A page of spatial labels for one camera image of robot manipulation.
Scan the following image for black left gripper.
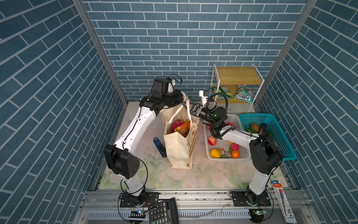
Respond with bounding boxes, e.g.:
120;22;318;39
161;90;186;108

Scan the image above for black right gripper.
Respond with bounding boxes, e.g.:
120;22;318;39
184;102;217;127

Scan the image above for cream floral tote bag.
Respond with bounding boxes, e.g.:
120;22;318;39
159;92;200;169

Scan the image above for pink dragon fruit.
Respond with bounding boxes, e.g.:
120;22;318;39
171;119;184;133

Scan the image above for red apple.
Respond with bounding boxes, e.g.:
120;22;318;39
208;136;217;146

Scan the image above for colourful snack bag top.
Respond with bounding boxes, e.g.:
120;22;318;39
174;120;191;137

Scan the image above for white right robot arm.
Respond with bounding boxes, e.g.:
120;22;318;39
187;103;283;197

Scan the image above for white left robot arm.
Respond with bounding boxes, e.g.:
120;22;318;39
103;75;184;197

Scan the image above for green snack bag lower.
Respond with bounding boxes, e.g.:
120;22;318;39
210;86;234;100

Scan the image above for teal foxs candy bag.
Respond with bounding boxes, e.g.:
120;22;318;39
234;85;254;103

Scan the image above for white plastic fruit basket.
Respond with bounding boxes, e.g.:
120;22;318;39
203;125;251;162

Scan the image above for yellow lemon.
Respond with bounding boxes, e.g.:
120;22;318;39
209;148;222;159

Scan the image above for brown potato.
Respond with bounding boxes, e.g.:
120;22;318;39
249;123;260;133

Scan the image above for small orange fruit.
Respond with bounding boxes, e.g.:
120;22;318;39
231;150;240;159

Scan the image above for white wooden shelf rack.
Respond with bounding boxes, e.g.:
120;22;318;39
210;63;265;100

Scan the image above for purple eggplant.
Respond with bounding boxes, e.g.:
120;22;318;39
259;123;267;134

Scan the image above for blue stapler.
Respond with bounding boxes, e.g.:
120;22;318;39
153;137;167;158

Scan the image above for floral table mat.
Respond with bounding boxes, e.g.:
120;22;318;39
99;123;289;189

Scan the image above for teal plastic vegetable basket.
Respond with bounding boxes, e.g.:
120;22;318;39
239;113;297;161

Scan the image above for black calculator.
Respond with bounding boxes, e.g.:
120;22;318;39
148;198;180;224

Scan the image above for white toothpaste box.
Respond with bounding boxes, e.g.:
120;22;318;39
271;180;297;224

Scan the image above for aluminium corner post left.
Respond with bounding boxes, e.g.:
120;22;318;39
73;0;128;106

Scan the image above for aluminium corner post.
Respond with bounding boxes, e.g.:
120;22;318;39
254;0;318;106
73;0;128;106

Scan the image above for aluminium corner post right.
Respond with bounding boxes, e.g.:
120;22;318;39
254;0;318;106

